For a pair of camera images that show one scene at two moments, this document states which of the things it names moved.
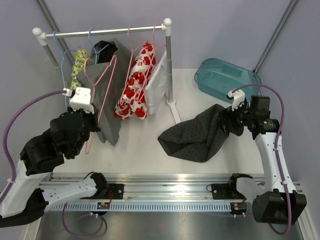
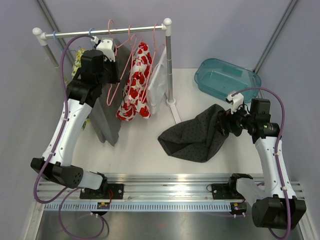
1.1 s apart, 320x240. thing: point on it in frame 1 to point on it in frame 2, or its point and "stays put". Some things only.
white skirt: (157, 88) stays put
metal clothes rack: (44, 38) stays put
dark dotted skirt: (198, 140) stays put
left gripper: (93, 116) to (115, 79)
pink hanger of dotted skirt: (87, 136) to (116, 46)
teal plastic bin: (219, 77) stays put
